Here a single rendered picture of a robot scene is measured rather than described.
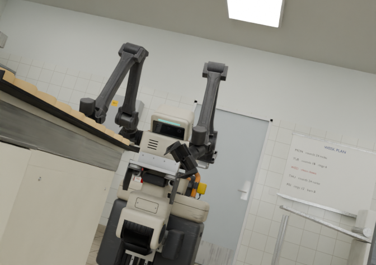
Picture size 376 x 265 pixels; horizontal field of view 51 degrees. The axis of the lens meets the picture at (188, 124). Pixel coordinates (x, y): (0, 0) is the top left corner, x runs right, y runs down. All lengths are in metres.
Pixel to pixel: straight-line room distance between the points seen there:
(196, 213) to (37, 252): 1.59
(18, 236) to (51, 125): 0.19
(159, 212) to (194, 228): 0.31
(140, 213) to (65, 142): 1.34
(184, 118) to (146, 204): 0.49
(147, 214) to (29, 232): 1.37
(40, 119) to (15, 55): 6.09
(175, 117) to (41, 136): 1.42
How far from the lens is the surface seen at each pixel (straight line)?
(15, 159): 0.32
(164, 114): 2.08
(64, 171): 0.80
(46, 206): 0.78
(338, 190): 5.41
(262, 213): 5.31
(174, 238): 2.18
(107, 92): 1.83
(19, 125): 0.66
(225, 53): 5.74
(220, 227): 5.35
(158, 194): 2.12
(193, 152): 1.54
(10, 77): 0.57
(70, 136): 0.80
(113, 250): 2.44
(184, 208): 2.33
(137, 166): 2.04
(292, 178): 5.33
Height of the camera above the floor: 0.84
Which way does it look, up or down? 9 degrees up
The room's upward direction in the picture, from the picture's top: 16 degrees clockwise
